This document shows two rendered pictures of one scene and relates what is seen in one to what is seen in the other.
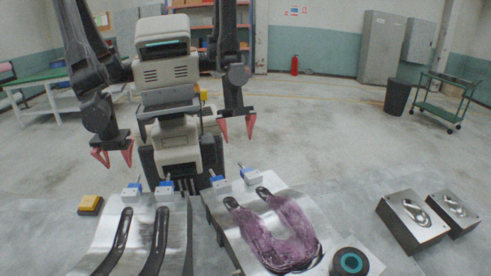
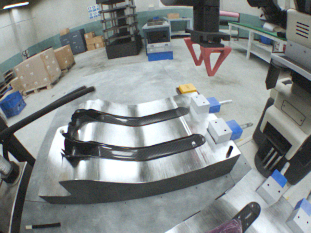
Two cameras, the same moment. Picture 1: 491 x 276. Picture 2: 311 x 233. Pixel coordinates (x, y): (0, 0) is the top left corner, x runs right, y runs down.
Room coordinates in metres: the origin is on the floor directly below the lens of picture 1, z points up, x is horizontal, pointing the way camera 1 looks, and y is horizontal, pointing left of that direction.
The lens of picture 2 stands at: (0.31, 0.02, 1.14)
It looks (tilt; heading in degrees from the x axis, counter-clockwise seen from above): 40 degrees down; 93
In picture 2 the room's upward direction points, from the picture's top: 8 degrees counter-clockwise
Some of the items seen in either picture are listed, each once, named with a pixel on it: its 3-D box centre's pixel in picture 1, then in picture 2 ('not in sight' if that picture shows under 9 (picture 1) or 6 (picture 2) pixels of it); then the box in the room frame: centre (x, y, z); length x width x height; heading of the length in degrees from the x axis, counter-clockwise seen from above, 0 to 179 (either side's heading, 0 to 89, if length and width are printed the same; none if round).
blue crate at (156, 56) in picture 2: not in sight; (160, 54); (0.46, 3.60, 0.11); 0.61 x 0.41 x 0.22; 177
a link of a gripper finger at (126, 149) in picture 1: (121, 152); (209, 54); (0.43, 0.32, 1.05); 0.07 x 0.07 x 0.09; 9
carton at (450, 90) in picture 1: (451, 88); not in sight; (5.12, -6.56, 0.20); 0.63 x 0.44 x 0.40; 87
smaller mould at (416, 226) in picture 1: (410, 219); not in sight; (0.35, -0.53, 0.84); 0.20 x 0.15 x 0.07; 9
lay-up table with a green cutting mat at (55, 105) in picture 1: (68, 90); (262, 43); (3.29, 3.39, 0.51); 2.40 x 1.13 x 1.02; 91
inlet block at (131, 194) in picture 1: (135, 188); (214, 104); (0.46, 0.35, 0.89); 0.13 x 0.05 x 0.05; 9
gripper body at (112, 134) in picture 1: (107, 128); (206, 22); (0.42, 0.34, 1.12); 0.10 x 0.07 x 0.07; 99
